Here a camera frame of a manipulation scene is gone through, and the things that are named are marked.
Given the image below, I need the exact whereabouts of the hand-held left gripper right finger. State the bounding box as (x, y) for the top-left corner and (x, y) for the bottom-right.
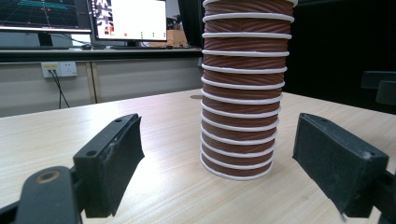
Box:
(292, 112), (390, 218)

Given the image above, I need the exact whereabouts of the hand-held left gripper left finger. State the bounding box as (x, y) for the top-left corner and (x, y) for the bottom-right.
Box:
(73, 113), (146, 218)

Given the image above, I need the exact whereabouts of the stack of brown paper cups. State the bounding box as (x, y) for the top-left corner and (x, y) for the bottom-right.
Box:
(199, 0), (299, 182)

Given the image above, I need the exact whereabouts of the black curtain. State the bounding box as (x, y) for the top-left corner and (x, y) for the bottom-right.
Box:
(178, 0), (396, 115)

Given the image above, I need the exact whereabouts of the long dark desk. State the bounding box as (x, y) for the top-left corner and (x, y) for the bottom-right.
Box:
(0, 46), (204, 63)

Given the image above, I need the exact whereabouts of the black keyboard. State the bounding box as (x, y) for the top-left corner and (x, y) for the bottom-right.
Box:
(110, 45), (174, 51)

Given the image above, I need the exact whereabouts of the cardboard box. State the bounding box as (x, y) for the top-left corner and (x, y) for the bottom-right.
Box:
(148, 29), (190, 49)

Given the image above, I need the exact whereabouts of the bright screen monitor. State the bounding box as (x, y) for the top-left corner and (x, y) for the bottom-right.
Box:
(88, 0), (169, 48)

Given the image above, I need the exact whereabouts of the dark screen monitor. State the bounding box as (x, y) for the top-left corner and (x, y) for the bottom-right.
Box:
(0, 0), (93, 49)

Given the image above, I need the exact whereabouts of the black socket cable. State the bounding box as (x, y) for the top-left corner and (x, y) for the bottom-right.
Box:
(48, 69), (64, 110)
(53, 69), (71, 109)

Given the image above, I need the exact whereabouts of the white wall socket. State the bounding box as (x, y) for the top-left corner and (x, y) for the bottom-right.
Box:
(40, 61), (78, 78)

